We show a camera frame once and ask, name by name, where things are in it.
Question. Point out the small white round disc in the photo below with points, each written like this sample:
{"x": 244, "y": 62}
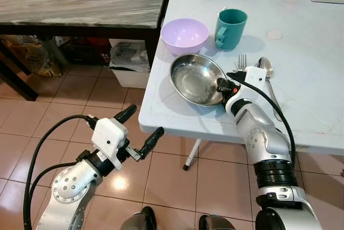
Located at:
{"x": 274, "y": 35}

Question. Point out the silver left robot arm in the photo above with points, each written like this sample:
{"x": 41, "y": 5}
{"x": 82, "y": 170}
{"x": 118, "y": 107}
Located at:
{"x": 70, "y": 189}

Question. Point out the robot left leg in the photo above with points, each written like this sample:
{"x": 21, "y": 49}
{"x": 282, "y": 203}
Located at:
{"x": 141, "y": 220}

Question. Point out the robot leg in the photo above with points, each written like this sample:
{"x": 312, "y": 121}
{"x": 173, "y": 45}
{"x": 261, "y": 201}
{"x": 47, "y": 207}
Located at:
{"x": 141, "y": 220}
{"x": 216, "y": 223}

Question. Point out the silver spoon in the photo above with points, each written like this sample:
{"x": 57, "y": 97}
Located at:
{"x": 265, "y": 66}

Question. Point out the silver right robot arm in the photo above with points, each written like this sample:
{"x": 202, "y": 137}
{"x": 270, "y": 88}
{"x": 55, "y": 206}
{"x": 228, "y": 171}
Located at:
{"x": 260, "y": 136}

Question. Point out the dark table with marble top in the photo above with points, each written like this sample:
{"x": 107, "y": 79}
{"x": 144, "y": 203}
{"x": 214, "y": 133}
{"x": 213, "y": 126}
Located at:
{"x": 80, "y": 4}

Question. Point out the white storage box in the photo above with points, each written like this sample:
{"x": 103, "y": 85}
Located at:
{"x": 131, "y": 63}

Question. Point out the lilac plastic bowl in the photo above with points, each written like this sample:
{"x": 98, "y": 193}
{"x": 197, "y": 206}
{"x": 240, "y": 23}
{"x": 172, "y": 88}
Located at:
{"x": 184, "y": 35}

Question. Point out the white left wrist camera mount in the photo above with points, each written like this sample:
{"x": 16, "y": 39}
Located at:
{"x": 110, "y": 139}

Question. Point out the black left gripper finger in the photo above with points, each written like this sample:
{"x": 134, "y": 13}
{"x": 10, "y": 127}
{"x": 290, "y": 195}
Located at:
{"x": 125, "y": 115}
{"x": 152, "y": 141}

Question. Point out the silver fork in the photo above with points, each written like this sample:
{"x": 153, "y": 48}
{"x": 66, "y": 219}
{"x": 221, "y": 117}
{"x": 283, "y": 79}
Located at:
{"x": 242, "y": 60}

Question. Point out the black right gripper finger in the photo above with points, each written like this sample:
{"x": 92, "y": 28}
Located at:
{"x": 221, "y": 86}

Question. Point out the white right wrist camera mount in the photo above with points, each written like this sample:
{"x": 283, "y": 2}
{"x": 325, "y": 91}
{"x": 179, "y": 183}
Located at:
{"x": 253, "y": 78}

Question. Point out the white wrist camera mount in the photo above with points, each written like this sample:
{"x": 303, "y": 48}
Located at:
{"x": 110, "y": 139}
{"x": 253, "y": 78}

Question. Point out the robot right leg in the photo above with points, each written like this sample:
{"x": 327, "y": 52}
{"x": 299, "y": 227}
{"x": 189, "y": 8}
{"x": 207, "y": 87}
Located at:
{"x": 216, "y": 223}

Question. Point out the teal plastic mug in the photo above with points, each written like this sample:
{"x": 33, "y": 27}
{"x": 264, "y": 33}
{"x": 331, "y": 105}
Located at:
{"x": 232, "y": 30}

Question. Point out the white table leg black foot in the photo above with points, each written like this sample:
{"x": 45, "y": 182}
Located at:
{"x": 192, "y": 153}

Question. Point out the printed plastic bags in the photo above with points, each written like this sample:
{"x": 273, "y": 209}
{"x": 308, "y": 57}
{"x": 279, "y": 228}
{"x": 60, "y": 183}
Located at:
{"x": 29, "y": 55}

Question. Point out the stainless steel bowl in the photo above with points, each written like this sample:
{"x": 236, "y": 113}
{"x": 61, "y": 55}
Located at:
{"x": 194, "y": 79}

